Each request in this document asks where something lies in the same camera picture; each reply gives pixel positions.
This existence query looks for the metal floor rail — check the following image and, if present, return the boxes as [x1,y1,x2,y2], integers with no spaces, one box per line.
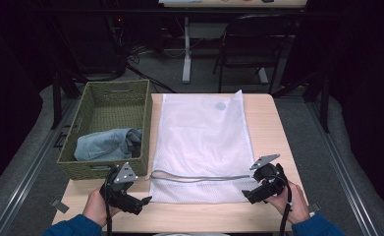
[304,97,379,236]
[0,97,80,236]

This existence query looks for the white mesh laundry bag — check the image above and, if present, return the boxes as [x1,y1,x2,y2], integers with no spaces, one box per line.
[148,89,261,205]

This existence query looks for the olive woven basket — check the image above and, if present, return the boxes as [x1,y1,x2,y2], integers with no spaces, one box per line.
[56,79,153,181]

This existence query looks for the light blue jeans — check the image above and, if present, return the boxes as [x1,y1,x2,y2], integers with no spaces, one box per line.
[74,127,143,162]

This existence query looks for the black cabinet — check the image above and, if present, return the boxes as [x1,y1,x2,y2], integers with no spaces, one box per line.
[56,12,128,82]

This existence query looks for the white desk leg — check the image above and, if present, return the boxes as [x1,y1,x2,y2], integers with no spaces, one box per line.
[257,66,270,86]
[182,17,193,85]

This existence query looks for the right hand-held gripper black cable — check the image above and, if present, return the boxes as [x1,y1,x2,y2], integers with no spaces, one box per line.
[267,174,294,236]

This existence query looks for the left hand-held gripper black cable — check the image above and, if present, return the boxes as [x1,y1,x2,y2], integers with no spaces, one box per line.
[103,182,114,236]

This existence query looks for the black stand post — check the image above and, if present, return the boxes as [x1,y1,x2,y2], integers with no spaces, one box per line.
[51,71,63,130]
[319,71,331,134]

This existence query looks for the grey tape piece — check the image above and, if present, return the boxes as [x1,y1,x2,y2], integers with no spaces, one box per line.
[308,203,322,216]
[49,199,71,214]

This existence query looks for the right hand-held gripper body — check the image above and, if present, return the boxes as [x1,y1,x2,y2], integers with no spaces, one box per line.
[248,153,289,198]

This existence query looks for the person's left hand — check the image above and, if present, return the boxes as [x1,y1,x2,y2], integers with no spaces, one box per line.
[82,188,122,228]

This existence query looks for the black floor cables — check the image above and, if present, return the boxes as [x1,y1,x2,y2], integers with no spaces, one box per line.
[125,44,178,94]

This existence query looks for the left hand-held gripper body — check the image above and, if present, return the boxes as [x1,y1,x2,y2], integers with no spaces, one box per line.
[99,161,144,216]

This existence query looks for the person's right hand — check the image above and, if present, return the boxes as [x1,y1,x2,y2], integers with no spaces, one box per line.
[265,181,311,225]

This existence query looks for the black folding chair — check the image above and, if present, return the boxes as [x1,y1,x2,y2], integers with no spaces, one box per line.
[212,14,296,94]

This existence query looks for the hand-held gripper black cable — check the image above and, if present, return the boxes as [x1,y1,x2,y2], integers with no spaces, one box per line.
[267,174,294,236]
[103,182,114,236]

